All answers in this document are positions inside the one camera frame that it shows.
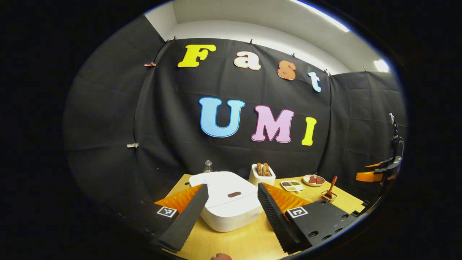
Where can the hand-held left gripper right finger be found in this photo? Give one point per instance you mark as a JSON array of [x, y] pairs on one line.
[[274, 220]]

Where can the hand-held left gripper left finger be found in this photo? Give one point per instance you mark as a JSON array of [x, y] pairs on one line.
[[186, 220]]

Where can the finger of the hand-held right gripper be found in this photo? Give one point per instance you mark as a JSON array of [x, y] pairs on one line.
[[373, 165], [368, 176]]

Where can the brown wooden spoon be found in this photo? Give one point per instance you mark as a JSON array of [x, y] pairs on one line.
[[331, 187]]

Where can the white rice cooker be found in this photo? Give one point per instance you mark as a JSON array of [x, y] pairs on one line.
[[231, 206]]

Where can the white divided bean dish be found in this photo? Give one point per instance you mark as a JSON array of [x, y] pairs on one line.
[[292, 185]]

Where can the white toaster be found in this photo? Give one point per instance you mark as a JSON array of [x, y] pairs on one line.
[[254, 180]]

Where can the red meat slice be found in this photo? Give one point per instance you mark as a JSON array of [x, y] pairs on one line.
[[312, 179], [320, 180]]

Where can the round white plate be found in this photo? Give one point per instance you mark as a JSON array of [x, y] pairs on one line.
[[306, 181]]

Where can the toasted bread slice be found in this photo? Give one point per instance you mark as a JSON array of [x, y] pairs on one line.
[[266, 169], [259, 169]]

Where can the small glass bottle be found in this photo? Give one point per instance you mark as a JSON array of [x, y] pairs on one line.
[[208, 167]]

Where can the silver cloth clip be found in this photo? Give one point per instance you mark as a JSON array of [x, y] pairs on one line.
[[132, 145]]

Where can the short ceiling light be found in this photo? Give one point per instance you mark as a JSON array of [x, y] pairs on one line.
[[381, 65]]

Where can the red cloth clip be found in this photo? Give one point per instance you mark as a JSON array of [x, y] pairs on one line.
[[150, 64]]

